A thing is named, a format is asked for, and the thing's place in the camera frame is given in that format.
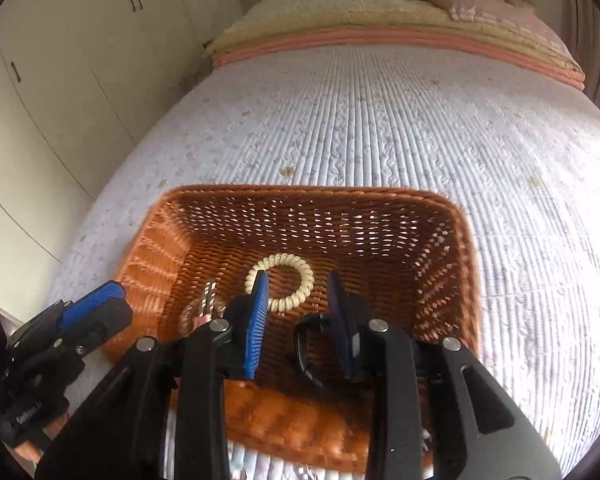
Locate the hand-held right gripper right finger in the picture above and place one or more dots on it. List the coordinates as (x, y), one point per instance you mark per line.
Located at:
(341, 325)

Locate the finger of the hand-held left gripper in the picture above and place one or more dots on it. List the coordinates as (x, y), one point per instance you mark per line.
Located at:
(92, 305)

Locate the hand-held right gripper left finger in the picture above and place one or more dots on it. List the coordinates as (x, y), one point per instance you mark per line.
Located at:
(257, 320)

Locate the black hair clip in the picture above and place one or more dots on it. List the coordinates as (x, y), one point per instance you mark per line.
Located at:
(302, 345)

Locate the brown wicker basket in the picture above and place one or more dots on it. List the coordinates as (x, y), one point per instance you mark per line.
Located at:
(330, 220)

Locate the clear jewelry piece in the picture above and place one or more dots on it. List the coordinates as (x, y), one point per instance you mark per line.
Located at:
(210, 292)

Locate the white quilted bedspread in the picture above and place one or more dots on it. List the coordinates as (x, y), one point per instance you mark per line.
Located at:
(380, 125)

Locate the white wardrobe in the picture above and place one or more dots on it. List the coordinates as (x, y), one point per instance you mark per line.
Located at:
(80, 60)

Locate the salmon folded blanket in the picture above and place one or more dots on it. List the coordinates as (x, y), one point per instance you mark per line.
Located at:
(360, 36)

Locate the folded yellow and pink blankets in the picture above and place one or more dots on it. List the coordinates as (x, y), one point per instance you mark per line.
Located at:
(340, 22)

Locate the white floral pillow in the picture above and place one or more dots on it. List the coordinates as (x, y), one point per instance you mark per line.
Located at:
(320, 0)

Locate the pink pillow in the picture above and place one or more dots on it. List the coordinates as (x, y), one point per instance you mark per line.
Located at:
(495, 15)

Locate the grey and orange curtain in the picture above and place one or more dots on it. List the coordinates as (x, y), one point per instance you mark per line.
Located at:
(597, 50)

